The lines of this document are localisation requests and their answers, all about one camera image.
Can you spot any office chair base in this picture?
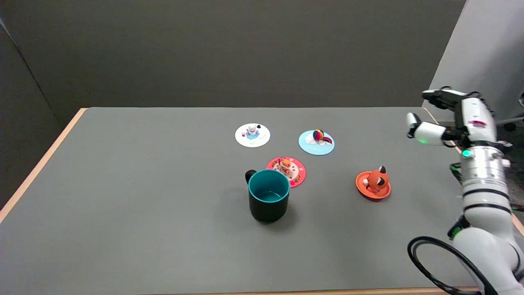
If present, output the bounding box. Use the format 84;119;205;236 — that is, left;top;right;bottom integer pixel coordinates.
496;93;524;132

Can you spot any pink tiger cup lid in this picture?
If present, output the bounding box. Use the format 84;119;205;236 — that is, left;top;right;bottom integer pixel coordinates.
266;156;307;188

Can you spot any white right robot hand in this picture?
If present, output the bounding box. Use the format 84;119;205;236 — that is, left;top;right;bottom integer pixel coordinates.
406;87;513;150

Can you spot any orange fox cup lid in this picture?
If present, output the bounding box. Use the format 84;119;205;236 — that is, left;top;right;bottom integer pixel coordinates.
355;166;392;200

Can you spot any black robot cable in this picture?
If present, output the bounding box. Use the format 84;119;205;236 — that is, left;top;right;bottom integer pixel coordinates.
407;236;498;295

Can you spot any light blue balloon cup lid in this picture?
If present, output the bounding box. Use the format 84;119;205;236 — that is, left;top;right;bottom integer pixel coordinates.
298;129;335;156

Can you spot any teal black mug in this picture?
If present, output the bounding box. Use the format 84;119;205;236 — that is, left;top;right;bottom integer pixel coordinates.
245;169;291;223

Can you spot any white bear cup lid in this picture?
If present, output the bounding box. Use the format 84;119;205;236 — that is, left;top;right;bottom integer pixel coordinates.
235;123;271;148

